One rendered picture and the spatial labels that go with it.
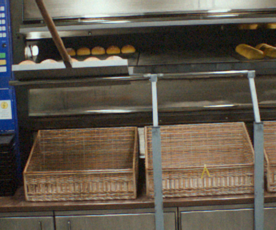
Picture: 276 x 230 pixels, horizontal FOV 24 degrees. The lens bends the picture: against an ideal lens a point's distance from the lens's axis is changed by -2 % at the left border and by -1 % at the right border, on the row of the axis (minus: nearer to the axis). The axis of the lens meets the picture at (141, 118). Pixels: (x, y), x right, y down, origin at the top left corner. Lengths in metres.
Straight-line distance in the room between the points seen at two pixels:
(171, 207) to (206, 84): 0.80
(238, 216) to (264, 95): 0.77
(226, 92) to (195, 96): 0.17
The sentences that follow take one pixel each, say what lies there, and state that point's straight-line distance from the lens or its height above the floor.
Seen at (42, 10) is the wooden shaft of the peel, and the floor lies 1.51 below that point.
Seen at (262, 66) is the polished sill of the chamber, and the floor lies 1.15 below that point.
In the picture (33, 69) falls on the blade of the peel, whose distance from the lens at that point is 3.14.
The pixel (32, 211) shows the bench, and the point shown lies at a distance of 3.26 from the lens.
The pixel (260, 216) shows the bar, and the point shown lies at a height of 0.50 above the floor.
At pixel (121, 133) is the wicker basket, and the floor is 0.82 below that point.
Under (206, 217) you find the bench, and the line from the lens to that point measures 3.22.
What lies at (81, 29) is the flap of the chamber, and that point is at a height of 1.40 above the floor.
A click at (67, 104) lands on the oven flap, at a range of 3.65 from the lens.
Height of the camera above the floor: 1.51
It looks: 10 degrees down
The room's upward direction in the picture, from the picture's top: 3 degrees counter-clockwise
